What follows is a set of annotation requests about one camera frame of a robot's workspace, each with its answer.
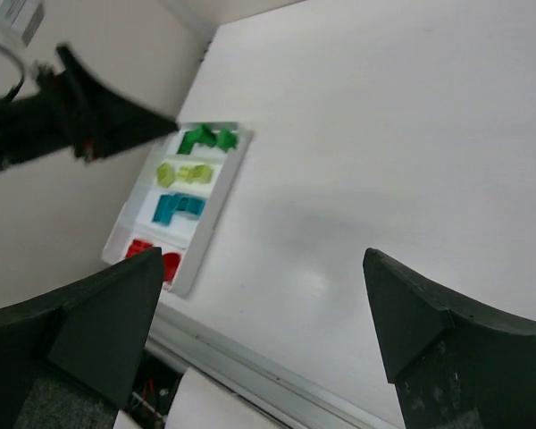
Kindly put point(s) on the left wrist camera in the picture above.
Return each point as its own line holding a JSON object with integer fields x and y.
{"x": 20, "y": 19}

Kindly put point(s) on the teal long lego brick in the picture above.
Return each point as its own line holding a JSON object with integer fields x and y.
{"x": 165, "y": 209}

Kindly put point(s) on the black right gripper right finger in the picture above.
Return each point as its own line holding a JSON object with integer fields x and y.
{"x": 455, "y": 362}

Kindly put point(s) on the dark green lego brick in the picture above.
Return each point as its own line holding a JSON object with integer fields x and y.
{"x": 227, "y": 140}

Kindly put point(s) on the white compartment tray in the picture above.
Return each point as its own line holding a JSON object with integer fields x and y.
{"x": 187, "y": 236}

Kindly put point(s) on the red flower lego brick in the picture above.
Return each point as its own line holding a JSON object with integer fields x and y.
{"x": 137, "y": 246}

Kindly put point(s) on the red half-round lego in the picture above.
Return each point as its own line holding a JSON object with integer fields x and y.
{"x": 171, "y": 263}

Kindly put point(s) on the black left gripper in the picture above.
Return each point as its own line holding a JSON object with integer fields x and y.
{"x": 74, "y": 109}

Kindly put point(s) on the round teal lego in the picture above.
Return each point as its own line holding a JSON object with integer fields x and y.
{"x": 189, "y": 206}

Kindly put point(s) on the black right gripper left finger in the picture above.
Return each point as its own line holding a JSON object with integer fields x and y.
{"x": 68, "y": 358}

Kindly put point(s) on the white taped panel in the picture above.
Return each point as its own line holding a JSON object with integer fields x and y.
{"x": 201, "y": 403}

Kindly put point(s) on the aluminium rail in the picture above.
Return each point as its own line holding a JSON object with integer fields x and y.
{"x": 293, "y": 401}

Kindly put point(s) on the lime green lego brick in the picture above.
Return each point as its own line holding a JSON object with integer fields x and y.
{"x": 198, "y": 173}

